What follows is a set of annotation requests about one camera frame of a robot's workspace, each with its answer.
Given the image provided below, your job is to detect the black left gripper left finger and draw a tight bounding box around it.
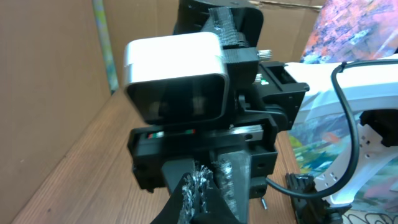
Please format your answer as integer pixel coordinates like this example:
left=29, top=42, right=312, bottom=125
left=151, top=173, right=198, bottom=224

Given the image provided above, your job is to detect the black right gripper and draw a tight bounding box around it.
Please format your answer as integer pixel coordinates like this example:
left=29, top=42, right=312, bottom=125
left=126, top=83, right=279, bottom=224

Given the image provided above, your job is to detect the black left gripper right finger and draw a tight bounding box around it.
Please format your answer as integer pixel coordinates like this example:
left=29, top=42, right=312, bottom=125
left=190, top=179, right=240, bottom=224

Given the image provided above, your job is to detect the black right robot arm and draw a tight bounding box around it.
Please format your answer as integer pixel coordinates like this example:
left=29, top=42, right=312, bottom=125
left=124, top=1, right=397, bottom=223

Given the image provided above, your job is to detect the colourful painted backdrop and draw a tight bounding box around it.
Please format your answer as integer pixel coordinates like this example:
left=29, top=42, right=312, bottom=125
left=288, top=0, right=397, bottom=208

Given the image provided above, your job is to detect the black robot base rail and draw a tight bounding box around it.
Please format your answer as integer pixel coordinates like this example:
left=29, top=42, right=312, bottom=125
left=285, top=174, right=352, bottom=224

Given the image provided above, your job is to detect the black right camera cable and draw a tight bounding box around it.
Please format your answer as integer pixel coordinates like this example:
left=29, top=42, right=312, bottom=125
left=264, top=58, right=398, bottom=200

